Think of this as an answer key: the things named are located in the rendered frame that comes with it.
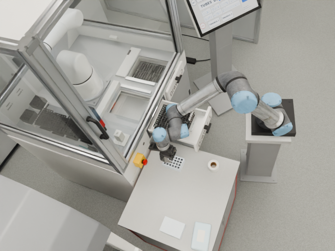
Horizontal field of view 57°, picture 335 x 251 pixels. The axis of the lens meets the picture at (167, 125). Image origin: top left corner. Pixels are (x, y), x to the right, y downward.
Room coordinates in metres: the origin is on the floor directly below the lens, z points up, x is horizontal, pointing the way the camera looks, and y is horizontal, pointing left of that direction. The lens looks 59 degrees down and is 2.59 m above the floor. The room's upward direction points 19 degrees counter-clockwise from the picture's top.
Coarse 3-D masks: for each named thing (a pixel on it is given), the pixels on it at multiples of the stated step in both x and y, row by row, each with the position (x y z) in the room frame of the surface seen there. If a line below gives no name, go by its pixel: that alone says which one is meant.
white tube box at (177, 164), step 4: (176, 156) 0.86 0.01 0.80; (172, 160) 0.85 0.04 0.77; (176, 160) 0.83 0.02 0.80; (180, 160) 0.82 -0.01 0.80; (184, 160) 0.82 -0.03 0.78; (164, 164) 0.83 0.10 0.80; (168, 164) 0.82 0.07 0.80; (172, 164) 0.81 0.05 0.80; (176, 164) 0.81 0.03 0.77; (180, 164) 0.79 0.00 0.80; (172, 168) 0.79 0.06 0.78; (176, 168) 0.78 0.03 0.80; (180, 168) 0.77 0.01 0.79
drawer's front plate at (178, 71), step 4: (180, 64) 1.47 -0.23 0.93; (176, 68) 1.44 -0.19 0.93; (180, 68) 1.46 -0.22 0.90; (176, 72) 1.41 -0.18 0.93; (180, 72) 1.45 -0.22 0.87; (172, 76) 1.39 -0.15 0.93; (172, 80) 1.35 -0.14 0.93; (176, 80) 1.39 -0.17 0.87; (168, 84) 1.33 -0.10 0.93; (172, 84) 1.34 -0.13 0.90; (176, 84) 1.38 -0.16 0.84; (168, 88) 1.30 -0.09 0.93; (172, 88) 1.33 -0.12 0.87; (168, 92) 1.28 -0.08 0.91; (172, 92) 1.32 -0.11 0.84; (168, 96) 1.27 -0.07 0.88; (168, 100) 1.27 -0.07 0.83
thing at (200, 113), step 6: (162, 102) 1.24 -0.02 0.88; (168, 102) 1.21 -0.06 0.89; (156, 114) 1.17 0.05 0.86; (198, 114) 1.08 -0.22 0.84; (204, 114) 1.05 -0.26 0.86; (198, 120) 1.04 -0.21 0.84; (150, 126) 1.09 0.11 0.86; (198, 126) 0.99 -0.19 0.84; (150, 132) 1.04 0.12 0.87; (192, 132) 0.96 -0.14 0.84; (186, 138) 0.93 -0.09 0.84; (192, 138) 0.92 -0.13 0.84; (186, 144) 0.88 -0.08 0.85; (192, 144) 0.86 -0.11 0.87
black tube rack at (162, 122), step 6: (162, 108) 1.18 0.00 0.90; (162, 114) 1.13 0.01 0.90; (186, 114) 1.07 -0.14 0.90; (156, 120) 1.10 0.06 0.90; (162, 120) 1.09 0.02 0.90; (186, 120) 1.03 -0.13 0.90; (192, 120) 1.03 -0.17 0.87; (156, 126) 1.06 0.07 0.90; (162, 126) 1.04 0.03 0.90; (168, 126) 1.03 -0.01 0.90
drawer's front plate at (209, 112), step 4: (208, 108) 1.04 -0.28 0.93; (208, 112) 1.01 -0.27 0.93; (204, 116) 1.00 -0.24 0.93; (208, 116) 1.00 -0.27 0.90; (204, 120) 0.97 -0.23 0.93; (208, 120) 1.00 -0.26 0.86; (204, 124) 0.95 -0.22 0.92; (200, 128) 0.92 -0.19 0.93; (200, 132) 0.89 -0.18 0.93; (204, 132) 0.93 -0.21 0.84; (196, 136) 0.88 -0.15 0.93; (200, 136) 0.88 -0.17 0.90; (196, 140) 0.85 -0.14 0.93; (200, 140) 0.88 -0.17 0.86; (196, 144) 0.83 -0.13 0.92; (200, 144) 0.87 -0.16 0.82; (196, 148) 0.83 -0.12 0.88
